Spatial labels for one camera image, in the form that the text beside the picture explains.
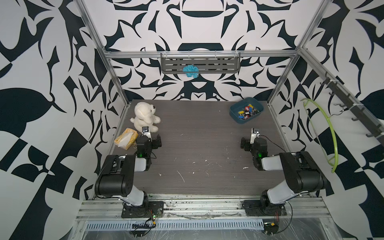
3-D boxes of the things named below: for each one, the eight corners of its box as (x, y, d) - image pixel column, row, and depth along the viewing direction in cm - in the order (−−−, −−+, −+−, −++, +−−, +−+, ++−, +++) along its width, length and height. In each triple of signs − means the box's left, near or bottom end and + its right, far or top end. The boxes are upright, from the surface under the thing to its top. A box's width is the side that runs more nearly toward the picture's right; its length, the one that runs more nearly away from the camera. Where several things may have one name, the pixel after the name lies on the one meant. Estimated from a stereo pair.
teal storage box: (237, 126, 108) (239, 122, 104) (222, 110, 118) (223, 105, 114) (263, 112, 117) (266, 107, 113) (247, 98, 127) (249, 93, 122)
